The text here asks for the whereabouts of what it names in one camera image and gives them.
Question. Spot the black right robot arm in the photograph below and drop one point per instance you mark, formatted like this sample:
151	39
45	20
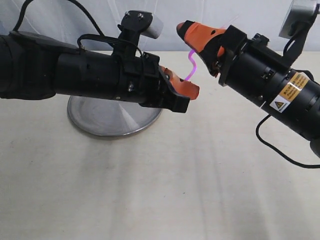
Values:
294	100

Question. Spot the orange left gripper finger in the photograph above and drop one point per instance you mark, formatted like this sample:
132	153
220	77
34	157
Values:
181	86

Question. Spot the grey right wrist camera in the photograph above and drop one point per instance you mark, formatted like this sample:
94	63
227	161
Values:
298	12

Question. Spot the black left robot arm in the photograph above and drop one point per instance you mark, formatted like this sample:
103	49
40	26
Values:
34	67

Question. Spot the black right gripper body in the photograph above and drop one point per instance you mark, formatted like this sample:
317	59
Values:
248	65

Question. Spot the round stainless steel plate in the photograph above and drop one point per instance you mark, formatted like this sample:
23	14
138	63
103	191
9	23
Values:
109	118

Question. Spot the pink glow stick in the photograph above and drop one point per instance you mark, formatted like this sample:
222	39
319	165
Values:
192	51

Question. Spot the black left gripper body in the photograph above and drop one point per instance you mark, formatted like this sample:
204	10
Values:
140	80

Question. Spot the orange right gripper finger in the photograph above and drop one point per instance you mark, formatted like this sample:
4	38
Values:
198	36
211	57

